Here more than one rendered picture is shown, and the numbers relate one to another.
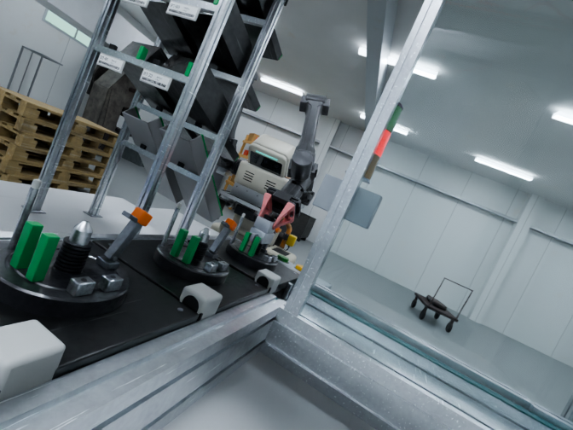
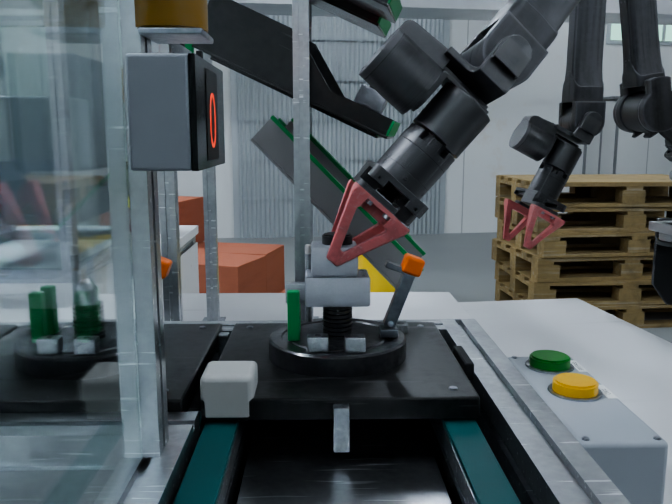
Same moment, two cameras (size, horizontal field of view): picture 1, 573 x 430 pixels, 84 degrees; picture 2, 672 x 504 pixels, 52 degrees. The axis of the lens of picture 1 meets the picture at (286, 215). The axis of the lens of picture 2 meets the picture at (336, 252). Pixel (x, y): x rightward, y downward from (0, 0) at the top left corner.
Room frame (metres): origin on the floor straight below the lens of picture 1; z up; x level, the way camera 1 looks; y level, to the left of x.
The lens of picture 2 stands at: (0.59, -0.59, 1.19)
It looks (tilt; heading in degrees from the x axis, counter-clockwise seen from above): 10 degrees down; 69
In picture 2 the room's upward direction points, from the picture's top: straight up
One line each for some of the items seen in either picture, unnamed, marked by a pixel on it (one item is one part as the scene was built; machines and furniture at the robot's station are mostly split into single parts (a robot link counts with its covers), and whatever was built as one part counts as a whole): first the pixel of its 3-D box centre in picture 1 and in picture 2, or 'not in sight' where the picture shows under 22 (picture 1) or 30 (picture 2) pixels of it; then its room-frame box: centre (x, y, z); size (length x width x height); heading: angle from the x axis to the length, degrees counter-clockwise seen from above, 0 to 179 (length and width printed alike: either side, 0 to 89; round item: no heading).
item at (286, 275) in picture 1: (249, 262); (337, 362); (0.83, 0.04, 0.96); 0.24 x 0.24 x 0.02; 70
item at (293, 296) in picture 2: (254, 246); (293, 315); (0.78, 0.04, 1.01); 0.01 x 0.01 x 0.05; 70
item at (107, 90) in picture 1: (116, 108); not in sight; (8.24, 5.09, 1.26); 1.31 x 1.13 x 2.51; 167
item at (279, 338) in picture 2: (251, 255); (337, 344); (0.83, 0.04, 0.98); 0.14 x 0.14 x 0.02
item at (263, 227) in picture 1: (263, 228); (327, 268); (0.82, 0.04, 1.06); 0.08 x 0.04 x 0.07; 161
